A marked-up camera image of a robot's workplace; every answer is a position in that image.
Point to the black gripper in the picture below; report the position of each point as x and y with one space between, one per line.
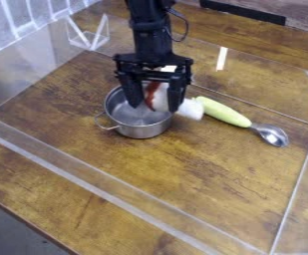
171 69

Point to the white red plush mushroom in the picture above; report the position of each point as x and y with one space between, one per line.
155 98

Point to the silver metal pot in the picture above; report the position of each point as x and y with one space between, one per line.
134 123

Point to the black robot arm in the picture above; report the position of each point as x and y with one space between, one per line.
150 25

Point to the black bar in background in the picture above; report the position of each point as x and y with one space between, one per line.
242 12

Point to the green handled metal spoon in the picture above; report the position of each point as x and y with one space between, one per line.
270 133

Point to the clear acrylic enclosure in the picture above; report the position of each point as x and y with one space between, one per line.
131 162

